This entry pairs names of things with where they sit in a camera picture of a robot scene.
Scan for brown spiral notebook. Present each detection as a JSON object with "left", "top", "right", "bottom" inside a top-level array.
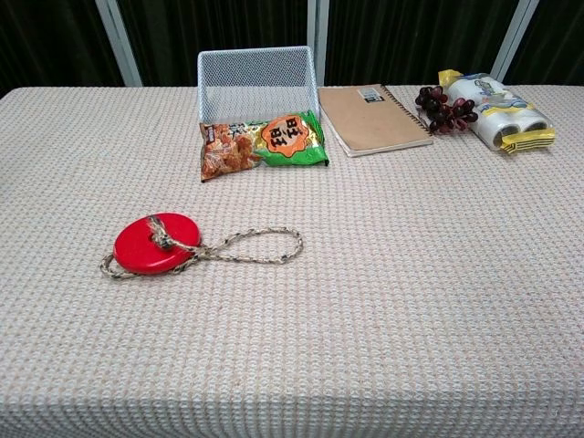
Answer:
[{"left": 318, "top": 83, "right": 434, "bottom": 159}]

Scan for beige woven tablecloth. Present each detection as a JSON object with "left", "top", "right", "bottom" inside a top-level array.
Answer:
[{"left": 0, "top": 84, "right": 584, "bottom": 438}]

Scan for plastic bag rolls pack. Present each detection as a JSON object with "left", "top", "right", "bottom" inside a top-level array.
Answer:
[{"left": 437, "top": 68, "right": 557, "bottom": 155}]

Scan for dark green curtain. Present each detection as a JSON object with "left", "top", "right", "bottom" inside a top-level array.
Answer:
[{"left": 0, "top": 0, "right": 584, "bottom": 99}]

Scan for orange green snack bag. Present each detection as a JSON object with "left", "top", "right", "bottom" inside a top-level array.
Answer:
[{"left": 199, "top": 109, "right": 330, "bottom": 183}]

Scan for grey metal frame post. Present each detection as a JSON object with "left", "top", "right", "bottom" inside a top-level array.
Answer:
[
  {"left": 490, "top": 0, "right": 541, "bottom": 84},
  {"left": 307, "top": 0, "right": 330, "bottom": 88},
  {"left": 94, "top": 0, "right": 143, "bottom": 88}
]

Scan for dark purple artificial grapes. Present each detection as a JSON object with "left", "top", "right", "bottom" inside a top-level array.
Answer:
[{"left": 414, "top": 85, "right": 479, "bottom": 135}]

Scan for white mesh metal basket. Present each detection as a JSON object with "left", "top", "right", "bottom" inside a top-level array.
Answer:
[{"left": 196, "top": 45, "right": 321, "bottom": 125}]

